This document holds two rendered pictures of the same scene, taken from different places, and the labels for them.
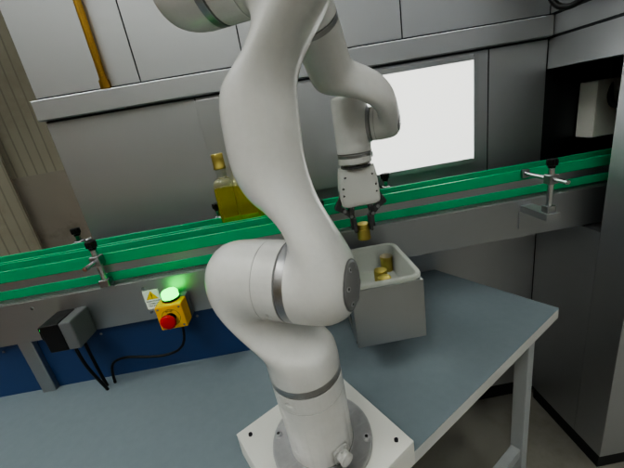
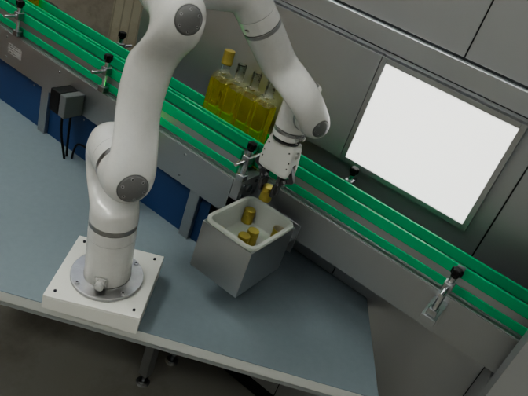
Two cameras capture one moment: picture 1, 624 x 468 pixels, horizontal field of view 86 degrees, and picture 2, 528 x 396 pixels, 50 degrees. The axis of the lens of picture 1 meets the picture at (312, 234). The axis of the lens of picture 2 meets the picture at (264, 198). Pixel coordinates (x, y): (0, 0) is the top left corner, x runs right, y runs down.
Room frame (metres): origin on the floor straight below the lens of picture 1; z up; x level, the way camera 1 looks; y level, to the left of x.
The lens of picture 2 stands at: (-0.40, -0.75, 1.85)
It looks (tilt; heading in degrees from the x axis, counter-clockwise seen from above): 30 degrees down; 27
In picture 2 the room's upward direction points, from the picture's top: 20 degrees clockwise
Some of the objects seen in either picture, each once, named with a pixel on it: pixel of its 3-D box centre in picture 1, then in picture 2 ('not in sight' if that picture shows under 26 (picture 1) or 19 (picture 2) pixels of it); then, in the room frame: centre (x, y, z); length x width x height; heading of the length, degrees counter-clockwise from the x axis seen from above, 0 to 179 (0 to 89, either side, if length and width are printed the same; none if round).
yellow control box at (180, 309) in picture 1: (175, 311); not in sight; (0.80, 0.40, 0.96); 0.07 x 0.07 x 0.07; 2
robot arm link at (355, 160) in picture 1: (356, 158); (289, 133); (0.83, -0.14, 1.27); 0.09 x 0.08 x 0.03; 90
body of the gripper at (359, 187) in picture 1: (357, 183); (280, 152); (0.83, -0.14, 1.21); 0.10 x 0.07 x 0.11; 90
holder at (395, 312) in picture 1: (374, 287); (248, 242); (0.81, -0.15, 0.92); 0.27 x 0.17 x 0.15; 2
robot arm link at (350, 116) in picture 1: (352, 123); (299, 105); (0.83, -0.14, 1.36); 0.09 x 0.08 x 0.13; 66
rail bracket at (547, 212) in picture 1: (542, 197); (440, 298); (0.90, -0.67, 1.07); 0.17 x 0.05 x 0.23; 2
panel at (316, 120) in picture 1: (344, 133); (356, 105); (1.14, -0.16, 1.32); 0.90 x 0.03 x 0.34; 92
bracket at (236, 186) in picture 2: not in sight; (245, 185); (0.90, -0.03, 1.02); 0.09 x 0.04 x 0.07; 2
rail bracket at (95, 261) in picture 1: (94, 267); (100, 75); (0.81, 0.57, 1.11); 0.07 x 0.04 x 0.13; 2
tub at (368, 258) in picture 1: (375, 276); (247, 232); (0.78, -0.15, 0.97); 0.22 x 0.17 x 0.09; 2
